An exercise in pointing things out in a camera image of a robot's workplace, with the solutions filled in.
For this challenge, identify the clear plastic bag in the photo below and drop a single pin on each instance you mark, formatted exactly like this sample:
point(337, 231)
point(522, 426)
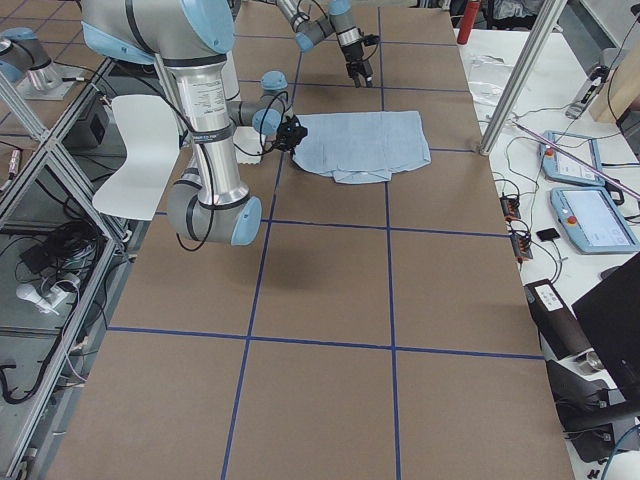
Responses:
point(487, 77)

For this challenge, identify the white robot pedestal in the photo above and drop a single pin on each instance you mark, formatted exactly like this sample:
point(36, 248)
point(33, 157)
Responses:
point(247, 141)

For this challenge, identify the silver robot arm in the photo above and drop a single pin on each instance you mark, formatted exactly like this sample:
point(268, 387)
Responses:
point(210, 203)
point(336, 19)

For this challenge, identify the white power strip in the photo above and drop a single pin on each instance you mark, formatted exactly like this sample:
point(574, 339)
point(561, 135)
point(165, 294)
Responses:
point(45, 303)

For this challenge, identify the white plastic chair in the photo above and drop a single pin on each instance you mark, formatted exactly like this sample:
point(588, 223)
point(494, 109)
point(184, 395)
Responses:
point(150, 135)

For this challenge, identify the black label printer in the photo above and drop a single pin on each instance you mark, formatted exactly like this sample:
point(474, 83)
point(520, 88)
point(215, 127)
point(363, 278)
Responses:
point(554, 320)

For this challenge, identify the red circuit board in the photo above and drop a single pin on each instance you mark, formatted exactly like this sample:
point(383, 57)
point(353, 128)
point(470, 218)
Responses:
point(510, 208)

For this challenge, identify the near blue teach pendant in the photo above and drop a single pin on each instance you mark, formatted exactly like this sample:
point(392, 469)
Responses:
point(591, 221)

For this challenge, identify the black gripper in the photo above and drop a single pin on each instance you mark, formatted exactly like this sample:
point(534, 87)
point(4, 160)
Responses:
point(353, 54)
point(291, 135)

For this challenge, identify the reacher grabber stick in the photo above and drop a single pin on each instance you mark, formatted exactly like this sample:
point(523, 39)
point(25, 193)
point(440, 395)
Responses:
point(557, 148)

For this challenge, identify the aluminium frame post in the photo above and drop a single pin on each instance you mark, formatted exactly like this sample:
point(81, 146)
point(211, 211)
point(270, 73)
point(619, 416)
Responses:
point(535, 43)

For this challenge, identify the black monitor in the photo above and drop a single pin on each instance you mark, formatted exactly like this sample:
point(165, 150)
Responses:
point(608, 314)

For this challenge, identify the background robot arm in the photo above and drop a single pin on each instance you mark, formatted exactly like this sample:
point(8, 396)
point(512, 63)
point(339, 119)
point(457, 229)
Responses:
point(23, 55)

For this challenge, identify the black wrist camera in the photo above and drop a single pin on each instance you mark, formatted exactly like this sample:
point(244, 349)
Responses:
point(370, 39)
point(293, 124)

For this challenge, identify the light blue button shirt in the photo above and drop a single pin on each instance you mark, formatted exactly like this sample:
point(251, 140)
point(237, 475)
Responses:
point(362, 147)

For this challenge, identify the red bottle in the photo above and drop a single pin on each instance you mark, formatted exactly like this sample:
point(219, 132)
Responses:
point(467, 21)

